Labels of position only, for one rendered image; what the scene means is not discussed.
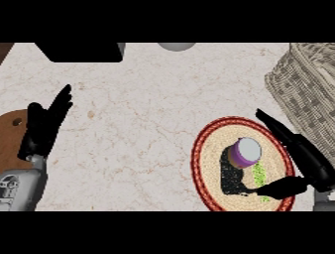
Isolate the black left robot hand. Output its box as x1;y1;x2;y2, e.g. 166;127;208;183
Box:
16;83;76;163

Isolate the grey round object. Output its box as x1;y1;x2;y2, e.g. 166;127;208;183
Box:
157;43;198;53

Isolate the round woven red-rimmed placemat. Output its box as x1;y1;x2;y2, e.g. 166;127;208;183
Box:
191;115;297;212

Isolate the grey wicker basket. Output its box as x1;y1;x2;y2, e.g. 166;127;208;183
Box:
263;43;335;175

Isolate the brown wooden cutting board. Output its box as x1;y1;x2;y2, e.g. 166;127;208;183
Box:
0;108;36;210

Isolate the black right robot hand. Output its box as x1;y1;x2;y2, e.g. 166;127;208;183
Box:
254;108;335;200

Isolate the black appliance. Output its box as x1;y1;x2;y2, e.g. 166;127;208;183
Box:
34;43;127;64

